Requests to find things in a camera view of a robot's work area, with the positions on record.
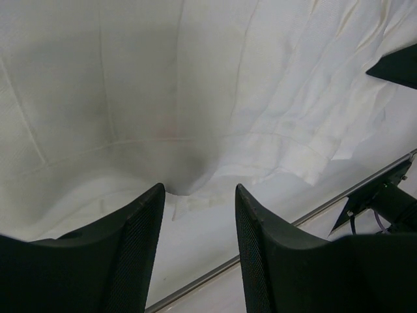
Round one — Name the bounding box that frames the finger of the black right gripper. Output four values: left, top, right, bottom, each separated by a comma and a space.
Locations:
366, 44, 417, 89

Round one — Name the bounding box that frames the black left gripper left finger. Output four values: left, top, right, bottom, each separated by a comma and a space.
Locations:
1, 183, 165, 312

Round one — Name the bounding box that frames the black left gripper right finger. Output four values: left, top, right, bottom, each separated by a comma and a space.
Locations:
235, 185, 416, 312

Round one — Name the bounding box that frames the white pleated skirt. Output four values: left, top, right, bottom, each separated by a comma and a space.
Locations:
0, 0, 417, 242

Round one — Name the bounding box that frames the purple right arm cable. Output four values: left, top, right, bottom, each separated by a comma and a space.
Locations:
373, 210, 392, 235

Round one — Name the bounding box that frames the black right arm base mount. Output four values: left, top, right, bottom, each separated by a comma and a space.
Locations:
332, 159, 416, 233

